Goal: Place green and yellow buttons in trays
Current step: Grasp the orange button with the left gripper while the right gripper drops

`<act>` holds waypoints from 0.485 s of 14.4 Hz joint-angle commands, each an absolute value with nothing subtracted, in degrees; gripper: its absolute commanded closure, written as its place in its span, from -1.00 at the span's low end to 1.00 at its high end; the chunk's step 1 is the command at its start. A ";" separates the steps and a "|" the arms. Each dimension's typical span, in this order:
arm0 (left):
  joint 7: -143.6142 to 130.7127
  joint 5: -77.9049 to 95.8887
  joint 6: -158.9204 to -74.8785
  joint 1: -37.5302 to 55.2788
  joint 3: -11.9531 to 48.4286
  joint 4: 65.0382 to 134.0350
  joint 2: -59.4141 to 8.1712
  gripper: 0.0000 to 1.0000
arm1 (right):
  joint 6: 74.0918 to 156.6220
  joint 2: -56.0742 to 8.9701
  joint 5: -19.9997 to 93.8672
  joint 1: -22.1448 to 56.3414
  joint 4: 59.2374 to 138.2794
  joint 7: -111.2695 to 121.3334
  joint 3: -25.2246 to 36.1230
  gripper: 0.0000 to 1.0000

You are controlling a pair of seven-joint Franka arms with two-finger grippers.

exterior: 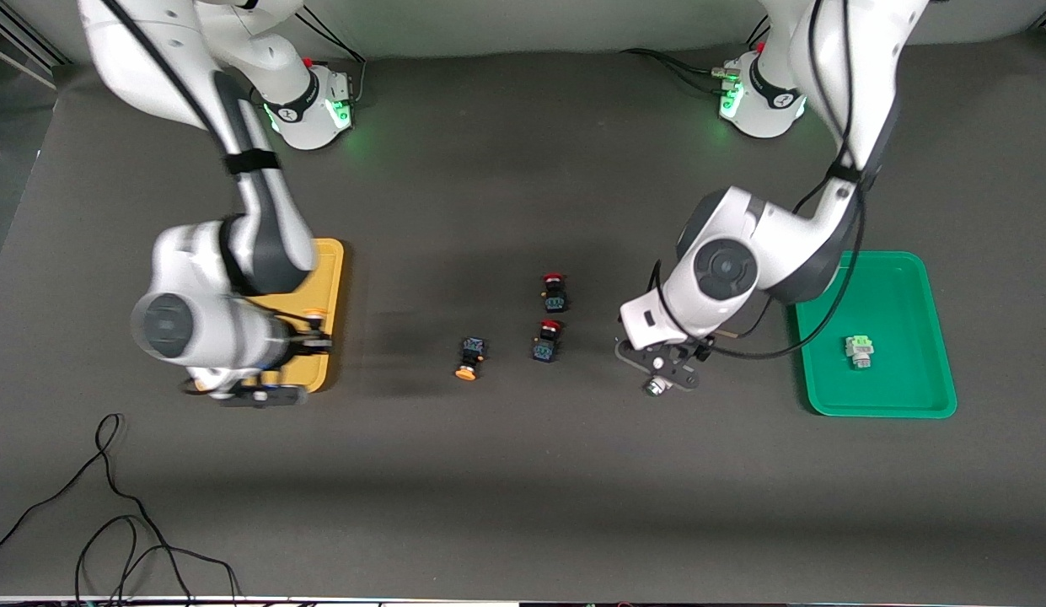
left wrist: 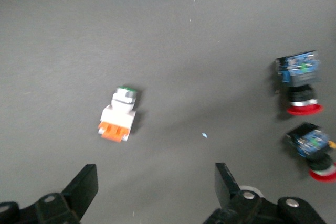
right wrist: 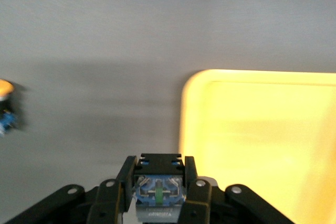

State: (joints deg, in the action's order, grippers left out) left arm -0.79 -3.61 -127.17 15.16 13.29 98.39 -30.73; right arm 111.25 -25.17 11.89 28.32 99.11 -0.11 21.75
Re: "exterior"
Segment yellow plastic tray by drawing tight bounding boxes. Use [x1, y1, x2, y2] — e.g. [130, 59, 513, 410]
[236, 239, 345, 395]

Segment green plastic tray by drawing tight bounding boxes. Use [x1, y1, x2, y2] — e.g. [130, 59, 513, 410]
[791, 250, 958, 419]

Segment dark grey table cover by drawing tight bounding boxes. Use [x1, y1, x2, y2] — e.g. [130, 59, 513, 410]
[0, 34, 1046, 604]

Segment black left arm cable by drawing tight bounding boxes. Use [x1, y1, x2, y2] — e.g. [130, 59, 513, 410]
[649, 0, 869, 362]

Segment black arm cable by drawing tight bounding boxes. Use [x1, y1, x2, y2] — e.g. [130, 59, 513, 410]
[649, 0, 869, 362]
[101, 0, 262, 254]

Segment thin black loose cable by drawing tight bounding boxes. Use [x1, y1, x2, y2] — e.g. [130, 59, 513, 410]
[0, 413, 241, 607]

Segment black right arm base cables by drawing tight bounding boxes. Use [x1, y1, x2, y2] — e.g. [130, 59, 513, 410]
[299, 8, 365, 106]

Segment black arm base cables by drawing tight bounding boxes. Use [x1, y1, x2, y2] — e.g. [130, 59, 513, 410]
[620, 21, 772, 94]
[299, 8, 365, 106]

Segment black left arm base cables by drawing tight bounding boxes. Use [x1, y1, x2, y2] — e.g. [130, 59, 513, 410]
[620, 21, 772, 94]

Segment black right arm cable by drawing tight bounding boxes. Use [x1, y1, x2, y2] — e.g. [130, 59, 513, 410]
[101, 0, 262, 254]

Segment aluminium frame rail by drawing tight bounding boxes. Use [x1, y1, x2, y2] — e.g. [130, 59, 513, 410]
[0, 0, 68, 89]

